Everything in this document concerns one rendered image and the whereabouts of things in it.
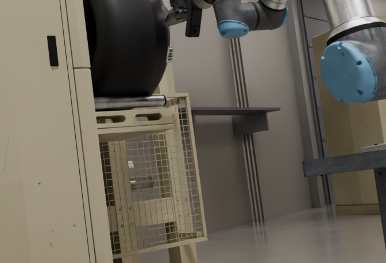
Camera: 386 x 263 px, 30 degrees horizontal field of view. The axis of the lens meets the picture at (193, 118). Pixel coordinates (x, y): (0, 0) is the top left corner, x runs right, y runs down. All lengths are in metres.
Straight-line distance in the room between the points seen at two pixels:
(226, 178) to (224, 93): 1.01
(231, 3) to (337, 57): 0.61
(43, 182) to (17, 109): 0.18
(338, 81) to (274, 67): 7.85
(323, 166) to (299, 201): 7.91
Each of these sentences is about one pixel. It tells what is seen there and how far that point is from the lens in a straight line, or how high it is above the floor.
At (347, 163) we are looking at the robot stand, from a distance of 1.72.
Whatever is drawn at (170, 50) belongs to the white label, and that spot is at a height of 1.07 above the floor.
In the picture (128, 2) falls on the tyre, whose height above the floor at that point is 1.24.
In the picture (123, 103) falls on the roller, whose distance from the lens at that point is 2.61.
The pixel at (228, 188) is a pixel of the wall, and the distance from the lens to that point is 8.25.
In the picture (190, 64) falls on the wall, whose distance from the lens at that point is 8.00.
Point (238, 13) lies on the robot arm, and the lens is 2.24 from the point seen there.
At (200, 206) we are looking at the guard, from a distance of 3.39.
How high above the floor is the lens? 0.59
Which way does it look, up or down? 5 degrees up
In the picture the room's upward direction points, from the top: 7 degrees counter-clockwise
